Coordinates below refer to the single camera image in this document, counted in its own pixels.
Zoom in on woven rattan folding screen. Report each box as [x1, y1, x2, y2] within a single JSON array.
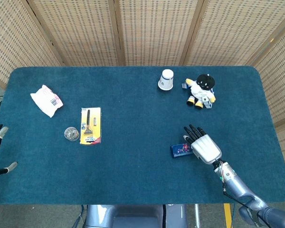
[[0, 0, 285, 186]]

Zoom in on blue white floor cables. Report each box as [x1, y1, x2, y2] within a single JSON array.
[[72, 205, 89, 228]]

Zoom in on blue table mat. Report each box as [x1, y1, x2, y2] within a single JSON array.
[[0, 66, 285, 205]]

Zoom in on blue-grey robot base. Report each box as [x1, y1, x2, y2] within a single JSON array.
[[85, 204, 188, 228]]

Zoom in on white paper cup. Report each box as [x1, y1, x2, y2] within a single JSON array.
[[157, 69, 174, 91]]

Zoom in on blue glasses case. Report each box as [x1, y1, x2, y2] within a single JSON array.
[[170, 143, 194, 159]]

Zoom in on black-headed plush doll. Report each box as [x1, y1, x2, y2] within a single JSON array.
[[185, 74, 217, 110]]

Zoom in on white pink snack packet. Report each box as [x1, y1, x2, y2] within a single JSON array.
[[30, 84, 64, 118]]

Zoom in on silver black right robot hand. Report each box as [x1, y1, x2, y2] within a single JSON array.
[[182, 124, 223, 168]]

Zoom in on clear round container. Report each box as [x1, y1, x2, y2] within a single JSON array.
[[64, 126, 80, 142]]

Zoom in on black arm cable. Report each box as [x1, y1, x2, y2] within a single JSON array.
[[216, 161, 273, 228]]

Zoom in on metal table leg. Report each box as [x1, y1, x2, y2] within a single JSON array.
[[194, 204, 201, 228]]

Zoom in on yellow razor blister pack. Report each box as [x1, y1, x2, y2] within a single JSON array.
[[79, 107, 102, 145]]

